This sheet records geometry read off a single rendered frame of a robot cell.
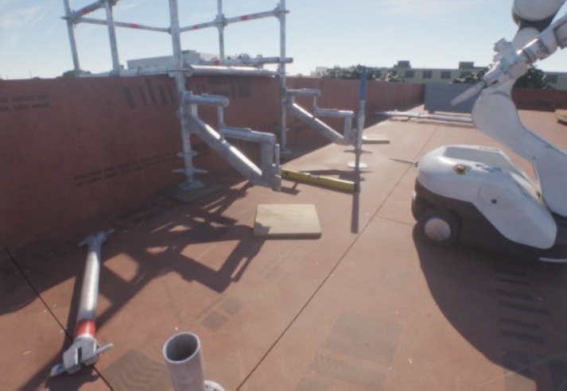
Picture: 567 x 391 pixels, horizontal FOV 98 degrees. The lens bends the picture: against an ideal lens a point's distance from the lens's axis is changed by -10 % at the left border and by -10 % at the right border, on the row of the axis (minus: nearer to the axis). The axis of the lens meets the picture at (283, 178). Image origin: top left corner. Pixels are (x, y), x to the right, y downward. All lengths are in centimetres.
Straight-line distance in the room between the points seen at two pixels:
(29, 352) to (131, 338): 27
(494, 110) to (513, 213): 39
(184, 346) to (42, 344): 57
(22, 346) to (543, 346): 142
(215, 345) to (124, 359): 23
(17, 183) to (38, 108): 34
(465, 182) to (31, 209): 183
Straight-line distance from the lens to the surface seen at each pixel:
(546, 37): 116
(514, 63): 114
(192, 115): 169
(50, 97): 158
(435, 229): 128
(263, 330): 87
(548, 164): 133
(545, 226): 125
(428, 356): 89
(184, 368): 51
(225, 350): 84
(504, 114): 130
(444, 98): 696
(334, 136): 235
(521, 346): 103
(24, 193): 160
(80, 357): 91
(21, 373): 101
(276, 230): 127
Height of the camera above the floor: 65
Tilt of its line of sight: 19 degrees down
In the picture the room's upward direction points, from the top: straight up
